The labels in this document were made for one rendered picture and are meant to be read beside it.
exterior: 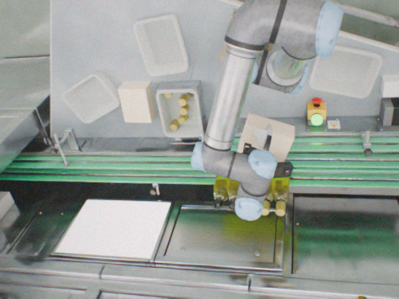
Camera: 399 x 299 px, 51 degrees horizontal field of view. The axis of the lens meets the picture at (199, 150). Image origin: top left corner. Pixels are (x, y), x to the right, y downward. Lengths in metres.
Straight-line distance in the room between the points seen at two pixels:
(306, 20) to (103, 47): 1.05
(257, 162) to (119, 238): 0.83
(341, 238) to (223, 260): 0.46
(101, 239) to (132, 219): 0.15
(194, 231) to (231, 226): 0.15
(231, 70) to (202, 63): 0.72
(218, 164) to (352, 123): 0.78
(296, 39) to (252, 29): 0.10
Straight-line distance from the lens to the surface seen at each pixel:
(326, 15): 0.97
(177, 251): 1.63
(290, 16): 0.95
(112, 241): 1.74
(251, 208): 1.14
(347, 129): 1.70
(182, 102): 1.74
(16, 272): 1.85
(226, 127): 1.05
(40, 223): 2.03
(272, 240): 1.62
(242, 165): 1.09
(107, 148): 1.95
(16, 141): 2.00
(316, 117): 1.67
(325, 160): 1.69
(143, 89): 1.74
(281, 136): 1.39
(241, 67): 1.00
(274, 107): 1.76
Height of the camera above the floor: 2.29
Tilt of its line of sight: 53 degrees down
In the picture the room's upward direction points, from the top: 161 degrees counter-clockwise
